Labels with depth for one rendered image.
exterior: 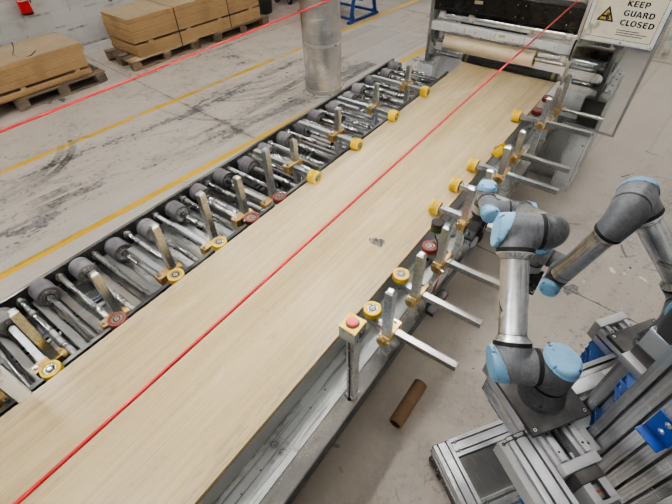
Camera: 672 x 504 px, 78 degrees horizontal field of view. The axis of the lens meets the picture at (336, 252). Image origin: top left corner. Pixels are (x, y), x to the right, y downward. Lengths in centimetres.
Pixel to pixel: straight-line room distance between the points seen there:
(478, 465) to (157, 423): 149
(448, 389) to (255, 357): 137
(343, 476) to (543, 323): 167
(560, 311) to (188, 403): 251
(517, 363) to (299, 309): 93
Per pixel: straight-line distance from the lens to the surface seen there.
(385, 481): 249
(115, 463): 175
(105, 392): 190
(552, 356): 143
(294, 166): 261
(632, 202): 160
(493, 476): 237
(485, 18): 414
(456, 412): 268
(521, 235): 140
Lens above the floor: 238
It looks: 45 degrees down
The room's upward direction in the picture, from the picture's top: 2 degrees counter-clockwise
